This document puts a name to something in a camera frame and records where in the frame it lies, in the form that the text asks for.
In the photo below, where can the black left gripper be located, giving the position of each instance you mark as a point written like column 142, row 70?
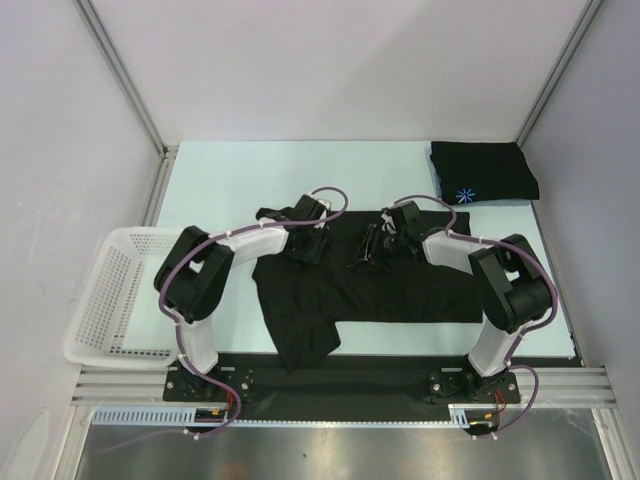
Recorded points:
column 312, row 254

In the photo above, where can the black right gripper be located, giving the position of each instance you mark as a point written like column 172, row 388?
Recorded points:
column 377, row 240

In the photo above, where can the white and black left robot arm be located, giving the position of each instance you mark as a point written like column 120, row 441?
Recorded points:
column 192, row 278

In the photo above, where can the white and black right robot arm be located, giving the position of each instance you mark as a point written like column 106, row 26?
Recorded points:
column 516, row 293

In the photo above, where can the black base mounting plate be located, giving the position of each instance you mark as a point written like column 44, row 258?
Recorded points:
column 471, row 384

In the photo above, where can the folded black t shirt with logo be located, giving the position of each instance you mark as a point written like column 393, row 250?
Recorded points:
column 480, row 172

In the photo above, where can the white plastic basket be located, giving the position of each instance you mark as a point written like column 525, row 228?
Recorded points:
column 117, row 323

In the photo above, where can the white slotted cable duct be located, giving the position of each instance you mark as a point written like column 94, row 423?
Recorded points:
column 205, row 416

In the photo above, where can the aluminium frame rail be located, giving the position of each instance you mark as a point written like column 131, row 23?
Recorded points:
column 548, row 387

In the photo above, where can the left vertical aluminium post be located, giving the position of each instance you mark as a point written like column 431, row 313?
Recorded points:
column 116, row 65

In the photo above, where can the vertical aluminium post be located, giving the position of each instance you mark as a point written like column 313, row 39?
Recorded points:
column 577, row 35
column 116, row 65

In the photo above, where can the right vertical aluminium post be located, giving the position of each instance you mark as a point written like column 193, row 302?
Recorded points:
column 577, row 35

